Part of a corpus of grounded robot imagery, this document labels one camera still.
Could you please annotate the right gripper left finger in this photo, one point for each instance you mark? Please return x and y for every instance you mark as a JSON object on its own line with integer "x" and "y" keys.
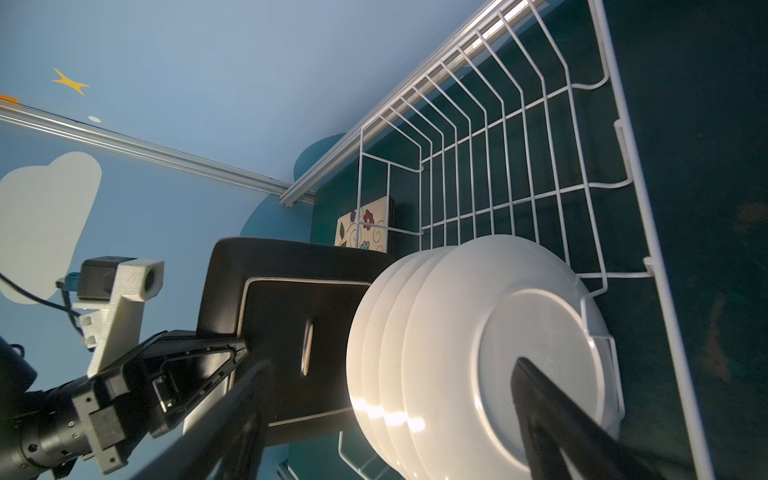
{"x": 228, "y": 441}

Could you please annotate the aluminium rear frame rail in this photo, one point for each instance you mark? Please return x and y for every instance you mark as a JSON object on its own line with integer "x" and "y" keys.
{"x": 483, "y": 21}

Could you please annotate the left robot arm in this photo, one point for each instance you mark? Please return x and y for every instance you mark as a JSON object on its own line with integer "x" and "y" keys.
{"x": 40, "y": 430}

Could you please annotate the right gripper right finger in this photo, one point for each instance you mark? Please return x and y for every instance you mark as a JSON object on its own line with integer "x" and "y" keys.
{"x": 555, "y": 432}

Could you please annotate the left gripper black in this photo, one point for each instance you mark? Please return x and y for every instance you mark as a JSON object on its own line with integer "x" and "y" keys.
{"x": 151, "y": 391}

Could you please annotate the left aluminium frame post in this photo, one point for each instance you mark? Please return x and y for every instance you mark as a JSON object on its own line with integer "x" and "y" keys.
{"x": 45, "y": 122}

